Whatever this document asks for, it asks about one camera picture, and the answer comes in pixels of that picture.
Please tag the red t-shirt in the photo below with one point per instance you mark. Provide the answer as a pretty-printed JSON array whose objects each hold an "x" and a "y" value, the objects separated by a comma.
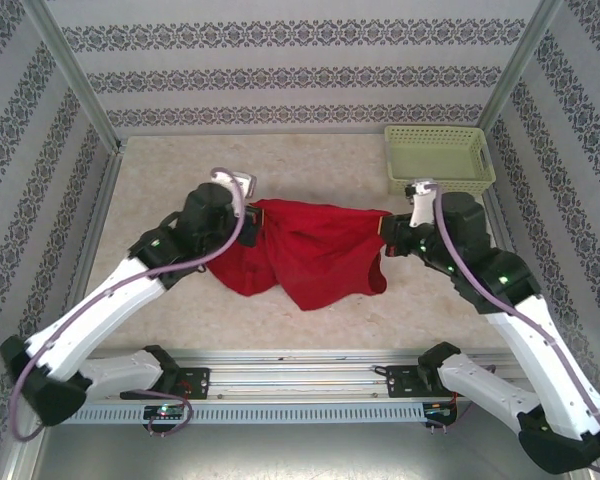
[{"x": 305, "y": 250}]

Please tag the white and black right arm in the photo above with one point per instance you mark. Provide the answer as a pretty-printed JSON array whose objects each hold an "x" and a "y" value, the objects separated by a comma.
[{"x": 522, "y": 345}]

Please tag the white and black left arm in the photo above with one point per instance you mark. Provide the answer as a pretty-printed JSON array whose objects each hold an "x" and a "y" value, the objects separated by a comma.
[{"x": 120, "y": 310}]

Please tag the pale green plastic basket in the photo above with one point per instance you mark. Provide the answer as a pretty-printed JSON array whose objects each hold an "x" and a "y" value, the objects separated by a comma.
[{"x": 440, "y": 150}]

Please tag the grey sheet metal tray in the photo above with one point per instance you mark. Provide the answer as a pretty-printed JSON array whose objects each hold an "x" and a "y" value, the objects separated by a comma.
[{"x": 280, "y": 455}]

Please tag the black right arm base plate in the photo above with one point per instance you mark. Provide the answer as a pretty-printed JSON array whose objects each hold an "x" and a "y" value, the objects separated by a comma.
[{"x": 400, "y": 382}]

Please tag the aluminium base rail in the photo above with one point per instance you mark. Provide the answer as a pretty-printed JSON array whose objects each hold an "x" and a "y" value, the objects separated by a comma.
[{"x": 290, "y": 380}]

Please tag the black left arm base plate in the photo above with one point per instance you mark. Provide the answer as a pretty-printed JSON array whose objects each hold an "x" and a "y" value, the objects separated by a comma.
[{"x": 195, "y": 382}]

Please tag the aluminium frame post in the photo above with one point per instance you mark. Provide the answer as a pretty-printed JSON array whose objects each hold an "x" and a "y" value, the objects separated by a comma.
[
  {"x": 525, "y": 55},
  {"x": 72, "y": 70}
]

